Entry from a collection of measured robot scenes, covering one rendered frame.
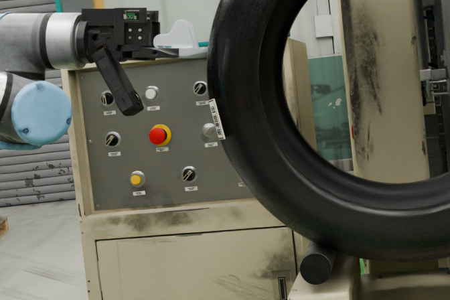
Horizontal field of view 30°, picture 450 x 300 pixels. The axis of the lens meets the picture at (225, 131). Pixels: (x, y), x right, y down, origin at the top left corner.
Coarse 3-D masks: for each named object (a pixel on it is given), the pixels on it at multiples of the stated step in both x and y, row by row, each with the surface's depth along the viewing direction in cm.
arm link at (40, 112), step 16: (0, 80) 119; (16, 80) 120; (32, 80) 123; (0, 96) 118; (16, 96) 118; (32, 96) 119; (48, 96) 120; (64, 96) 122; (0, 112) 118; (16, 112) 118; (32, 112) 119; (48, 112) 120; (64, 112) 121; (0, 128) 120; (16, 128) 119; (32, 128) 119; (48, 128) 120; (64, 128) 122; (32, 144) 121
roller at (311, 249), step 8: (312, 248) 124; (320, 248) 123; (328, 248) 125; (304, 256) 121; (312, 256) 119; (320, 256) 119; (328, 256) 121; (304, 264) 120; (312, 264) 119; (320, 264) 119; (328, 264) 119; (304, 272) 120; (312, 272) 120; (320, 272) 119; (328, 272) 119; (312, 280) 120; (320, 280) 119
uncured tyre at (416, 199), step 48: (240, 0) 118; (288, 0) 143; (240, 48) 118; (240, 96) 119; (240, 144) 120; (288, 144) 145; (288, 192) 119; (336, 192) 144; (384, 192) 142; (432, 192) 141; (336, 240) 120; (384, 240) 117; (432, 240) 116
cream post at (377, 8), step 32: (352, 0) 152; (384, 0) 151; (352, 32) 152; (384, 32) 151; (352, 64) 153; (384, 64) 152; (416, 64) 151; (352, 96) 153; (384, 96) 152; (416, 96) 151; (384, 128) 153; (416, 128) 152; (384, 160) 153; (416, 160) 152
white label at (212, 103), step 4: (208, 100) 123; (212, 100) 120; (212, 104) 121; (212, 108) 122; (216, 108) 120; (212, 112) 123; (216, 112) 120; (212, 116) 123; (216, 116) 120; (216, 120) 121; (216, 124) 122; (220, 124) 120; (216, 128) 123; (220, 128) 120; (220, 132) 121; (220, 136) 121; (224, 136) 120
